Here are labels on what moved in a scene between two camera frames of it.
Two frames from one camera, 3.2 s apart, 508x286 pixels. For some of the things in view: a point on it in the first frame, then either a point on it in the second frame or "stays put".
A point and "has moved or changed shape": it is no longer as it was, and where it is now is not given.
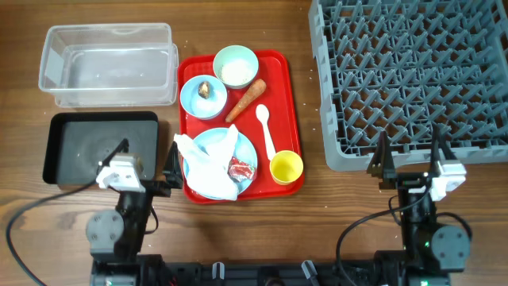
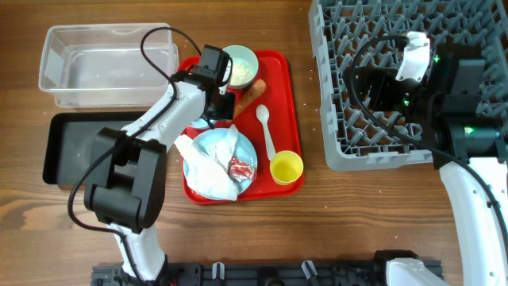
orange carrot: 258,87 stays put
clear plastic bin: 113,65 stays put
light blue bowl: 201,108 has moved or changed shape
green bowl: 236,66 stays put
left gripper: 172,174 → 228,112
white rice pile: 237,71 stays put
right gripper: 409,181 → 373,89
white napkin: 207,174 stays put
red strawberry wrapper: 240,171 stays put
